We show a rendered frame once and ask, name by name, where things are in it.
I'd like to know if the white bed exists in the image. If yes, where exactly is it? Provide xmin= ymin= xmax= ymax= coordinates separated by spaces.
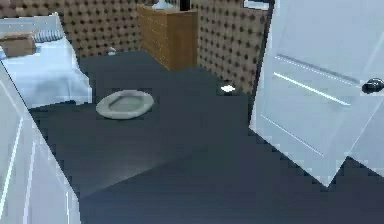
xmin=0 ymin=12 xmax=93 ymax=110

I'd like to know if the grey round floor cushion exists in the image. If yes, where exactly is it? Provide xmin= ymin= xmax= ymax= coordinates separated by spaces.
xmin=95 ymin=89 xmax=155 ymax=121

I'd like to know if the white lamp base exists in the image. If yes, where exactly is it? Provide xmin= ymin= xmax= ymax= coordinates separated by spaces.
xmin=151 ymin=0 xmax=176 ymax=11

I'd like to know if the black door handle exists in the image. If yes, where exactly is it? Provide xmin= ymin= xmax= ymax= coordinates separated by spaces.
xmin=361 ymin=77 xmax=384 ymax=95

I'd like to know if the brown cardboard box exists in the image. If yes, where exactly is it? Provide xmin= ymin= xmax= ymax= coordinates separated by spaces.
xmin=0 ymin=31 xmax=38 ymax=58

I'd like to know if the brown wooden chest of drawers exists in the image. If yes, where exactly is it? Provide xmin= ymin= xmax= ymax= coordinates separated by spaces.
xmin=136 ymin=4 xmax=200 ymax=72

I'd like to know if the white room door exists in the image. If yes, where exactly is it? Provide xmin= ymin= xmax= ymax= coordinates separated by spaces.
xmin=249 ymin=0 xmax=384 ymax=188

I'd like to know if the striped grey pillow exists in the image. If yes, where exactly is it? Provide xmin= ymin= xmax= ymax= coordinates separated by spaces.
xmin=33 ymin=29 xmax=66 ymax=44

